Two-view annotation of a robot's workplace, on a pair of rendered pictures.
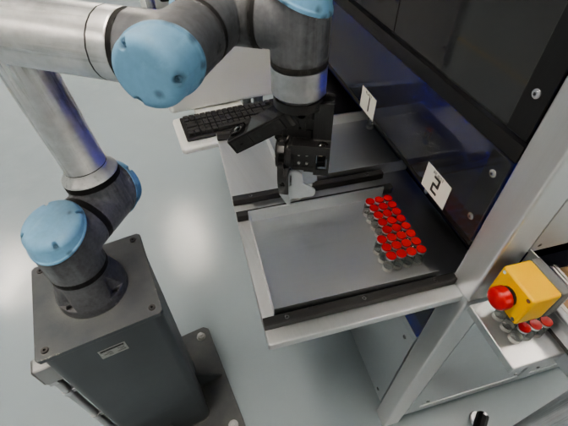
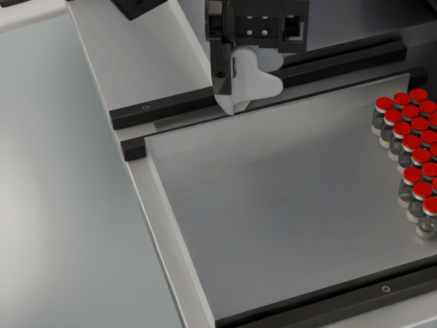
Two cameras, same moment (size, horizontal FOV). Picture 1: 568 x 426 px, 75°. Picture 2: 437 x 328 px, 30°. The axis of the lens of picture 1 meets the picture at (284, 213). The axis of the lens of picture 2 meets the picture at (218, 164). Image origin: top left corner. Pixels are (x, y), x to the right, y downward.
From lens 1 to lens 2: 9 cm
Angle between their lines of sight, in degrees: 2
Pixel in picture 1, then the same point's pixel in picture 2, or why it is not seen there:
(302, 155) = (256, 15)
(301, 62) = not seen: outside the picture
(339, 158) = (317, 23)
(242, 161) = (121, 41)
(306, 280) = (271, 263)
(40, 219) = not seen: outside the picture
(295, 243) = (243, 194)
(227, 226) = (85, 181)
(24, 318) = not seen: outside the picture
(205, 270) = (47, 277)
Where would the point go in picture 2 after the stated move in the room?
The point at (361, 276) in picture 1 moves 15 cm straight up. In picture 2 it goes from (377, 250) to (397, 152)
